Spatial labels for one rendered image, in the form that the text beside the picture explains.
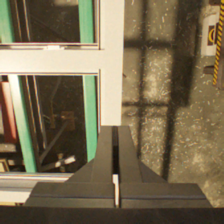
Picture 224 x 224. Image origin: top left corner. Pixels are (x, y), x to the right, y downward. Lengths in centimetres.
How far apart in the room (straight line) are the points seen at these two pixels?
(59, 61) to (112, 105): 17
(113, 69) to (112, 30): 9
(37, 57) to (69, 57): 8
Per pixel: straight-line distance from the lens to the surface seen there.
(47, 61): 43
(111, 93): 41
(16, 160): 101
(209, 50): 139
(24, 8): 89
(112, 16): 41
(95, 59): 41
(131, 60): 135
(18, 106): 57
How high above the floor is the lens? 134
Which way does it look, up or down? 73 degrees down
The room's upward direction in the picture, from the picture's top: 180 degrees counter-clockwise
